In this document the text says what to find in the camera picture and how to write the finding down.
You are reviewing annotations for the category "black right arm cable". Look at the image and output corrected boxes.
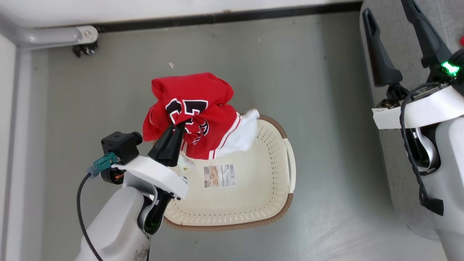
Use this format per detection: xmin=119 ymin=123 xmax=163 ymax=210
xmin=399 ymin=82 xmax=445 ymax=217

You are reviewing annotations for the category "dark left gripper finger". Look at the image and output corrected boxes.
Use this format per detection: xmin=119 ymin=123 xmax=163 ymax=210
xmin=164 ymin=121 xmax=186 ymax=167
xmin=148 ymin=123 xmax=176 ymax=164

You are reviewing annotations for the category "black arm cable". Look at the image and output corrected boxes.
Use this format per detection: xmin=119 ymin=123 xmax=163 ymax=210
xmin=76 ymin=173 xmax=105 ymax=261
xmin=399 ymin=82 xmax=445 ymax=217

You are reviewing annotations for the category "black baseboard strip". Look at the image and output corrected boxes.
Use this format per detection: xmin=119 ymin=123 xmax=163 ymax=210
xmin=91 ymin=1 xmax=363 ymax=34

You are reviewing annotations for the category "teal cable connector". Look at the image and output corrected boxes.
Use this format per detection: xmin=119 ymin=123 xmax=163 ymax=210
xmin=87 ymin=152 xmax=119 ymax=177

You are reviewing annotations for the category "grey fabric sofa seat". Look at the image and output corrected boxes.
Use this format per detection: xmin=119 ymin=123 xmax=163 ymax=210
xmin=360 ymin=0 xmax=464 ymax=241

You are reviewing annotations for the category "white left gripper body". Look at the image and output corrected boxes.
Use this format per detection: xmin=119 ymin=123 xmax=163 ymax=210
xmin=112 ymin=155 xmax=189 ymax=200

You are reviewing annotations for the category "black furniture caster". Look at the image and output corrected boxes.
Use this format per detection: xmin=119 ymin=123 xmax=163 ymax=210
xmin=71 ymin=41 xmax=99 ymax=58

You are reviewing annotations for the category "white furniture panel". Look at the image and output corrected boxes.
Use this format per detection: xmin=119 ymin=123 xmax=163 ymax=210
xmin=0 ymin=33 xmax=49 ymax=261

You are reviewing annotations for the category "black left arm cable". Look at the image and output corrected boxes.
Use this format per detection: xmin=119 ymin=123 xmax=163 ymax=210
xmin=76 ymin=173 xmax=105 ymax=261

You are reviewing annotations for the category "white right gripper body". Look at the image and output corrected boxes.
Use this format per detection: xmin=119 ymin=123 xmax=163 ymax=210
xmin=372 ymin=66 xmax=464 ymax=130

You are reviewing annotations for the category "printed barcode label sticker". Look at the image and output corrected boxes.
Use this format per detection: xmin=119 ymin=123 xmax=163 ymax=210
xmin=203 ymin=164 xmax=237 ymax=189

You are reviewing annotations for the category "grey metal furniture leg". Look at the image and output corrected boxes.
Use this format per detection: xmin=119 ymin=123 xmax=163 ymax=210
xmin=0 ymin=14 xmax=99 ymax=50

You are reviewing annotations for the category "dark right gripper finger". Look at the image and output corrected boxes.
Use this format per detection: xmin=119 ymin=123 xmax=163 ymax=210
xmin=362 ymin=8 xmax=403 ymax=88
xmin=401 ymin=0 xmax=452 ymax=69

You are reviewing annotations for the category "white perforated laundry basket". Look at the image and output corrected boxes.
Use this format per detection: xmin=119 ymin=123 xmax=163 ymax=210
xmin=159 ymin=114 xmax=297 ymax=232

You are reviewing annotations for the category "red basketball jersey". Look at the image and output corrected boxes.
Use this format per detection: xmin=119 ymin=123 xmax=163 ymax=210
xmin=142 ymin=72 xmax=261 ymax=161

